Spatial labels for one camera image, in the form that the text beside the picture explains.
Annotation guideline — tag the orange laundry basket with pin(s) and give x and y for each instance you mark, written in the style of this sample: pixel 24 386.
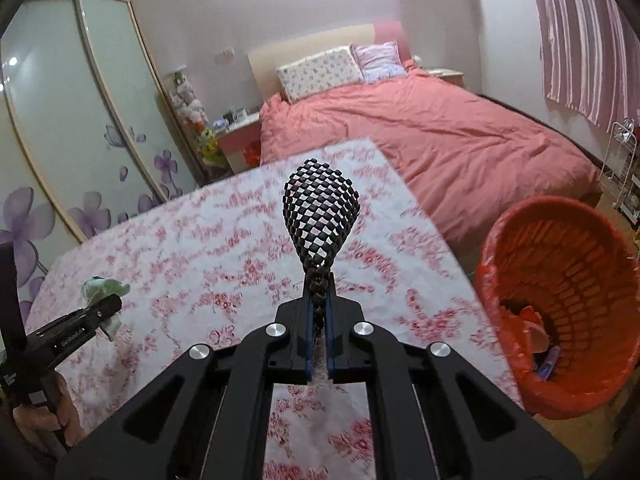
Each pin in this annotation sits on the orange laundry basket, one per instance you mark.
pixel 575 245

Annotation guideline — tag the floral wardrobe doors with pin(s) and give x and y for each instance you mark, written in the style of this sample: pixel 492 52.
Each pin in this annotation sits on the floral wardrobe doors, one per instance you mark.
pixel 60 85

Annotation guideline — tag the pink floral tablecloth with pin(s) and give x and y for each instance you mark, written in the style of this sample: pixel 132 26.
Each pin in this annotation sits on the pink floral tablecloth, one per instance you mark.
pixel 200 240

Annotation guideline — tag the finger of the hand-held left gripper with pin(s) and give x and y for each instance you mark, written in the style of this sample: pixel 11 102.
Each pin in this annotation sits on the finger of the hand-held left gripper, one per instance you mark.
pixel 75 330

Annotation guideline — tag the pink striped pillow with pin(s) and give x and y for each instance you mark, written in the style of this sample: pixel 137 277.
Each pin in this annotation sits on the pink striped pillow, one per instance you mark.
pixel 377 60

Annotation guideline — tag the pink striped curtain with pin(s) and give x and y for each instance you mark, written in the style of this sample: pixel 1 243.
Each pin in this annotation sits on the pink striped curtain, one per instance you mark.
pixel 585 35

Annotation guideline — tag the cream and pink headboard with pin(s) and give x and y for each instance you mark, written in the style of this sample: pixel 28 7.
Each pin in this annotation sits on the cream and pink headboard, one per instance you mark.
pixel 310 42

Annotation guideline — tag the bed with coral duvet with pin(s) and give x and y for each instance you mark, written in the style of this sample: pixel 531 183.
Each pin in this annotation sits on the bed with coral duvet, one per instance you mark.
pixel 425 135

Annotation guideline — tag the white floral pillow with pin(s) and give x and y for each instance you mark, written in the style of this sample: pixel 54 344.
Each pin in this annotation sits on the white floral pillow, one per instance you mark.
pixel 320 72

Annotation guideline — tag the orange cup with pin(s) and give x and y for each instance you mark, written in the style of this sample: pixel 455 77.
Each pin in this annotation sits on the orange cup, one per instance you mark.
pixel 525 317

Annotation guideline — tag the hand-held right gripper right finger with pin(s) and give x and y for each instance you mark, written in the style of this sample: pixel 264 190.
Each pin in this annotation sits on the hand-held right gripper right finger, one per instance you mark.
pixel 345 345

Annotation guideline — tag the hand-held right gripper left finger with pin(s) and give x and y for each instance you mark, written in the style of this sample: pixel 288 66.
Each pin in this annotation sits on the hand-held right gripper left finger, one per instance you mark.
pixel 292 345

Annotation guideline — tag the person's left hand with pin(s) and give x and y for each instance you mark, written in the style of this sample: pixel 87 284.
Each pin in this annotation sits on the person's left hand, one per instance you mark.
pixel 40 417

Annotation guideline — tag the light green tissue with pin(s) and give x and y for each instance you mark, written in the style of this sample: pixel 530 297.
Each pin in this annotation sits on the light green tissue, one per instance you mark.
pixel 102 287

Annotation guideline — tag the black checkered mesh bag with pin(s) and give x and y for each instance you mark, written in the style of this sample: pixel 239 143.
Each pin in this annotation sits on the black checkered mesh bag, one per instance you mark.
pixel 320 205

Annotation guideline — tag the pink white nightstand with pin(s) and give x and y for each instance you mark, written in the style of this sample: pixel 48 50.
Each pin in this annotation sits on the pink white nightstand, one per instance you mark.
pixel 235 140
pixel 445 76

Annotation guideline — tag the plush toy column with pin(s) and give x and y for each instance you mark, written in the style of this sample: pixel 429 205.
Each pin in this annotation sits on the plush toy column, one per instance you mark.
pixel 192 110

